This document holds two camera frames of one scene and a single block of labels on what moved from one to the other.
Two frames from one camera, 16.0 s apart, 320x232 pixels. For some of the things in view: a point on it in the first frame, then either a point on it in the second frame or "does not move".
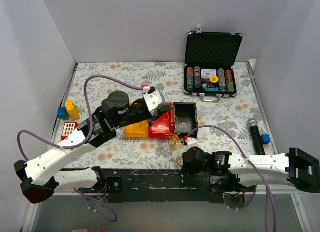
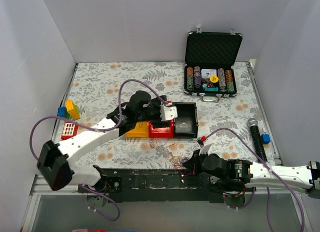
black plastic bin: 185,118 does not move
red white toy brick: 69,127 does not move
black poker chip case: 209,57 does not move
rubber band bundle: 175,136 -> 176,157
